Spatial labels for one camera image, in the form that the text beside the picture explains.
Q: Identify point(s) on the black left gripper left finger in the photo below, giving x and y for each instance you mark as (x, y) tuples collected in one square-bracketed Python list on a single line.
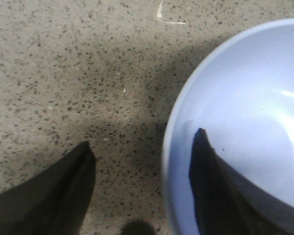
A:
[(55, 201)]

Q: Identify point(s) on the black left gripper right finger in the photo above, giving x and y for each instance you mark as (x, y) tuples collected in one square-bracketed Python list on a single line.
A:
[(227, 203)]

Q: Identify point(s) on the blue bowl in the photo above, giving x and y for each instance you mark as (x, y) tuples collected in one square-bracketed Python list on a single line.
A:
[(242, 95)]

